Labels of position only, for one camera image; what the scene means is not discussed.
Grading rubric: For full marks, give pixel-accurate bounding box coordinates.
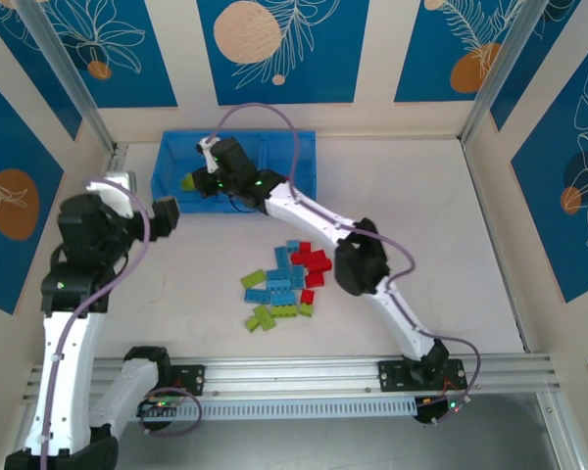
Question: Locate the blue three-compartment bin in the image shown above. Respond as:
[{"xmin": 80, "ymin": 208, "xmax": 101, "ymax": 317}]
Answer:
[{"xmin": 149, "ymin": 127, "xmax": 319, "ymax": 215}]

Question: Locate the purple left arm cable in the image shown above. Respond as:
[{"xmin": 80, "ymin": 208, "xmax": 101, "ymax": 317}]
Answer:
[{"xmin": 37, "ymin": 176, "xmax": 203, "ymax": 470}]

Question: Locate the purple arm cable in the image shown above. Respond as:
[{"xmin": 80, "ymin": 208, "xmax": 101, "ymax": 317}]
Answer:
[
  {"xmin": 208, "ymin": 102, "xmax": 482, "ymax": 417},
  {"xmin": 37, "ymin": 176, "xmax": 203, "ymax": 470}
]

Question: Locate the thin black right gripper cable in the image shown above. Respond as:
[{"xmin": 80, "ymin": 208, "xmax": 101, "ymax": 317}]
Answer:
[{"xmin": 227, "ymin": 193, "xmax": 256, "ymax": 215}]

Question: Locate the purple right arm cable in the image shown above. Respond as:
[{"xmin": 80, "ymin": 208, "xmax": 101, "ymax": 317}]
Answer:
[{"xmin": 208, "ymin": 102, "xmax": 482, "ymax": 417}]

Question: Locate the aluminium side rail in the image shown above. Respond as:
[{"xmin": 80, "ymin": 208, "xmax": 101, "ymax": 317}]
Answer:
[
  {"xmin": 105, "ymin": 142, "xmax": 129, "ymax": 177},
  {"xmin": 460, "ymin": 139, "xmax": 543, "ymax": 354}
]

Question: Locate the blue floral wall panel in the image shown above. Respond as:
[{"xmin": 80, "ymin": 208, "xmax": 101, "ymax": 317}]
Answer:
[
  {"xmin": 0, "ymin": 7, "xmax": 83, "ymax": 143},
  {"xmin": 0, "ymin": 68, "xmax": 66, "ymax": 315},
  {"xmin": 511, "ymin": 46, "xmax": 588, "ymax": 305},
  {"xmin": 36, "ymin": 0, "xmax": 178, "ymax": 110},
  {"xmin": 489, "ymin": 0, "xmax": 588, "ymax": 133},
  {"xmin": 394, "ymin": 0, "xmax": 535, "ymax": 104},
  {"xmin": 196, "ymin": 0, "xmax": 371, "ymax": 107}
]

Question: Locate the aluminium corner post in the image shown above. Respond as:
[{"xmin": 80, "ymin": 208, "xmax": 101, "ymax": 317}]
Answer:
[
  {"xmin": 15, "ymin": 0, "xmax": 119, "ymax": 156},
  {"xmin": 459, "ymin": 0, "xmax": 555, "ymax": 148}
]

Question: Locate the horizontal aluminium base rail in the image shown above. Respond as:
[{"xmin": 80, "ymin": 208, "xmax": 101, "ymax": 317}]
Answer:
[{"xmin": 22, "ymin": 352, "xmax": 564, "ymax": 401}]

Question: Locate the grey slotted cable duct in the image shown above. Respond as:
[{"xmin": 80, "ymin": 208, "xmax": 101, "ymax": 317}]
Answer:
[{"xmin": 139, "ymin": 397, "xmax": 418, "ymax": 422}]

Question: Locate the aluminium lower frame bar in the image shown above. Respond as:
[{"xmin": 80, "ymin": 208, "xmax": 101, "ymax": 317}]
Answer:
[{"xmin": 536, "ymin": 391, "xmax": 577, "ymax": 470}]

